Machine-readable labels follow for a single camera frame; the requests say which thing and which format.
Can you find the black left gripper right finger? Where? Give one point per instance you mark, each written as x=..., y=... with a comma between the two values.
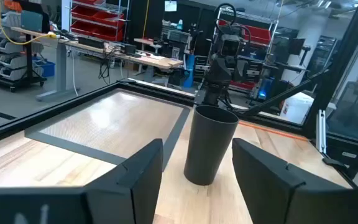
x=266, y=186

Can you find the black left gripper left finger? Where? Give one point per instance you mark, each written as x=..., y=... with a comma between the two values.
x=135, y=186

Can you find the tall black cup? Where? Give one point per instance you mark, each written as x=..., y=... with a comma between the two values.
x=208, y=146

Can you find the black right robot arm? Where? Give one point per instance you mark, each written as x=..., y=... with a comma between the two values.
x=211, y=93

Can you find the blue barrel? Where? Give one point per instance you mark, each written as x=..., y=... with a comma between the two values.
x=189, y=71

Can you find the orange tape strip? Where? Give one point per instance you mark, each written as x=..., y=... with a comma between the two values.
x=272, y=130

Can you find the beige placemat with grey border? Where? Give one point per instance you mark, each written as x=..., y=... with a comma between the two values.
x=110, y=124

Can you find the wooden top workbench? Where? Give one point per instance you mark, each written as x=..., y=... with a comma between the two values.
x=154, y=60

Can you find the white paper sign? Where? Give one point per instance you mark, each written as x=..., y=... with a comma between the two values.
x=170, y=6

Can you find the white container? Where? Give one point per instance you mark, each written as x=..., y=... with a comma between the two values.
x=297, y=109

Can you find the black server rack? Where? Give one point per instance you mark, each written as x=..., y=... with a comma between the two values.
x=322, y=56

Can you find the black mesh panel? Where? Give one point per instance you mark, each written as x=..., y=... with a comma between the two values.
x=353, y=109

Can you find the shelf rack with red trays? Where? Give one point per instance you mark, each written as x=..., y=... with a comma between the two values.
x=104, y=18

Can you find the blue storage bin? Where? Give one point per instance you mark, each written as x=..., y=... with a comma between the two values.
x=47, y=68

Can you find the rack of grey bins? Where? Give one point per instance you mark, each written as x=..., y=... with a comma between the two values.
x=11, y=62

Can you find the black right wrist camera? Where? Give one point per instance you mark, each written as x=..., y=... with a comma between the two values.
x=230, y=46

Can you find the black partition wall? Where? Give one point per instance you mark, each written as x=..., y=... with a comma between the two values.
x=191, y=18

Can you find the silver aluminium bracket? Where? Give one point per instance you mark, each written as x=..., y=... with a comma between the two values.
x=320, y=130

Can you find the black vertical frame post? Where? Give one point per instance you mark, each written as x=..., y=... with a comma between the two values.
x=343, y=56

